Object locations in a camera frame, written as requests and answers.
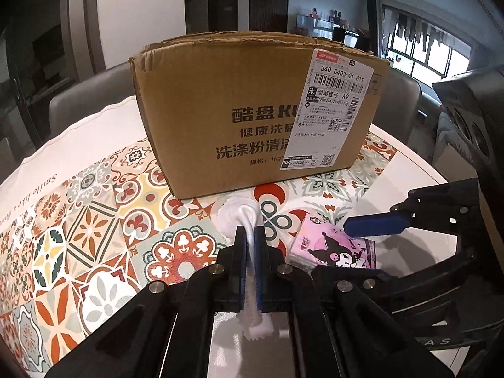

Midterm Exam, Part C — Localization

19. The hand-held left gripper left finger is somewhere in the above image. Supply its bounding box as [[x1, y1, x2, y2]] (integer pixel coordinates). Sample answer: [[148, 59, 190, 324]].
[[43, 225, 249, 378]]

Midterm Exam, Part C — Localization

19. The dark glass sliding door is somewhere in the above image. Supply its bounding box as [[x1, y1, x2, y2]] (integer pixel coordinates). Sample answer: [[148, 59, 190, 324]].
[[0, 8, 53, 146]]

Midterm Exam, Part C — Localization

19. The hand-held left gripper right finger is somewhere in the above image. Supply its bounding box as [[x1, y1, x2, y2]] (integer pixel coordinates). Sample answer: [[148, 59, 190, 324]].
[[254, 225, 453, 378]]

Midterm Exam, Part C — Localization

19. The grey dining chair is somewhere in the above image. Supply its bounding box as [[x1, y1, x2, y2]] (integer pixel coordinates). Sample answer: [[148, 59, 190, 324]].
[[47, 63, 136, 118], [388, 69, 423, 131]]

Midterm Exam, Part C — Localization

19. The brown cardboard box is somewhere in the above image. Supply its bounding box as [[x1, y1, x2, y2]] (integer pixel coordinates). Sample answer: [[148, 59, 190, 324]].
[[128, 31, 390, 201]]

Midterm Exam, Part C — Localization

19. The colourful tile-pattern table mat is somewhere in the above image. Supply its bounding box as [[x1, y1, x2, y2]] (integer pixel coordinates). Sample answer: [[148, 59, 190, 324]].
[[0, 100, 398, 363]]

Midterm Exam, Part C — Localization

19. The large window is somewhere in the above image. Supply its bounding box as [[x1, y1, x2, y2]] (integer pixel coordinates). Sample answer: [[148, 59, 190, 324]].
[[378, 4, 473, 80]]

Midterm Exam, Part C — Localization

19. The cluttered sideboard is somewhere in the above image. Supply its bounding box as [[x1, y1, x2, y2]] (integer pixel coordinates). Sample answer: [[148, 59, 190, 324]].
[[295, 8, 375, 54]]

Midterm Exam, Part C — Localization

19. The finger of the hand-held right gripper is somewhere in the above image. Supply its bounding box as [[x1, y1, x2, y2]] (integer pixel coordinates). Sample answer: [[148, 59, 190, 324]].
[[312, 246, 487, 312], [342, 179, 483, 240]]

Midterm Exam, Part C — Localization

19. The pink cartoon tissue pack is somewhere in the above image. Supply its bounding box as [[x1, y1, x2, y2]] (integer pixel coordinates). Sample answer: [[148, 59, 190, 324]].
[[284, 213, 379, 272]]

